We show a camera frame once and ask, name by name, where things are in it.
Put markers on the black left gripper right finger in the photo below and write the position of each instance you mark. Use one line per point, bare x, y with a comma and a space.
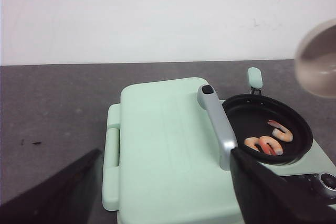
265, 197

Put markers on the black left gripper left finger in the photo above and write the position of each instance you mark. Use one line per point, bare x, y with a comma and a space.
66, 197

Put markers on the breakfast maker hinged lid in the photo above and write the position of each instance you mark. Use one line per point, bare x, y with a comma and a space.
161, 158

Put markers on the beige ceramic bowl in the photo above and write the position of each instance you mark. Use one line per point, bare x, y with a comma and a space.
315, 60

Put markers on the pink shrimp middle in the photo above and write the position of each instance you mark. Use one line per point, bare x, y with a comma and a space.
270, 146

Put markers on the pink shrimp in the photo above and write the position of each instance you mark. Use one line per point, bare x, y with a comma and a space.
252, 142
280, 131
270, 146

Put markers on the mint green breakfast maker base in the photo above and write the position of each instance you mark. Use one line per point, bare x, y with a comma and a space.
169, 159

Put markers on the pink shrimp near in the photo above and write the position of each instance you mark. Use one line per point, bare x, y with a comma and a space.
252, 142

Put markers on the pink shrimp far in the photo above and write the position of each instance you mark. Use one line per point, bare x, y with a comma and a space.
280, 131

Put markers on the black frying pan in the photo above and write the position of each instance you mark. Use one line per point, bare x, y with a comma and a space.
248, 115

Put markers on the right silver control knob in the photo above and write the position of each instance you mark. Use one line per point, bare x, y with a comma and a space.
324, 185

